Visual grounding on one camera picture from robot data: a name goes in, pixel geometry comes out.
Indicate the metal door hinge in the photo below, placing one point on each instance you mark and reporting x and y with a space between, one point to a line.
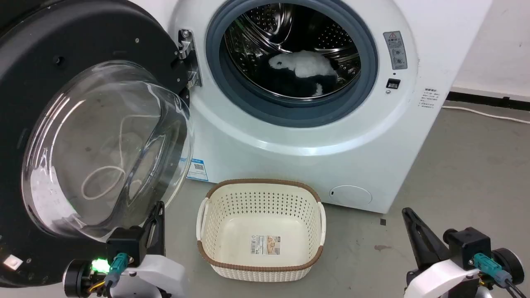
188 49

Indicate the dark garment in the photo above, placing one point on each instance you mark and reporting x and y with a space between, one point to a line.
285 86

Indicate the paper product label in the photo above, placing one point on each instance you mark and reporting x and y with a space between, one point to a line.
265 245

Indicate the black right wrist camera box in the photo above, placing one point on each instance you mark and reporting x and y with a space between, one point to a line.
470 246

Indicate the white fluffy garment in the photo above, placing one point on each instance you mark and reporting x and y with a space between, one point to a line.
308 64

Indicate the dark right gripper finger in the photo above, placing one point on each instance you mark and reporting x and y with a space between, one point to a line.
420 248
434 244

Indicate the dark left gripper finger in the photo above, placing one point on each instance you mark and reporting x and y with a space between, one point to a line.
151 227
162 240

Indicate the black baseboard strip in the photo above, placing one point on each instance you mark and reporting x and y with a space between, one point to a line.
484 100

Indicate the cream laundry basket brown rim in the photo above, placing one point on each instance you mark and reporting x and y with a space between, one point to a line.
232 207

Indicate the white front-load washing machine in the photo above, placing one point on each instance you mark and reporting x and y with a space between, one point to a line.
290 140

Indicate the round white filter cover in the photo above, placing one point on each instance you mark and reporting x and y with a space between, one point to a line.
351 195

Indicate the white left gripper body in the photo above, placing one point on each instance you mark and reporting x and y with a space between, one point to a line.
161 273

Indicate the grey warning sticker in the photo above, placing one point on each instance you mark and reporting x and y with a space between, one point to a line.
395 49

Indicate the stainless steel washer drum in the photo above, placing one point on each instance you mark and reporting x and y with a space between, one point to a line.
265 25

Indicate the blue QR code sticker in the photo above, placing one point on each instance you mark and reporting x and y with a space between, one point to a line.
198 169

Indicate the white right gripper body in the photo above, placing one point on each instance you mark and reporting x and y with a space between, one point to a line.
443 277

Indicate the black washer door glass bowl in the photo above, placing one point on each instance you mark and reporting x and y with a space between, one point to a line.
41 45

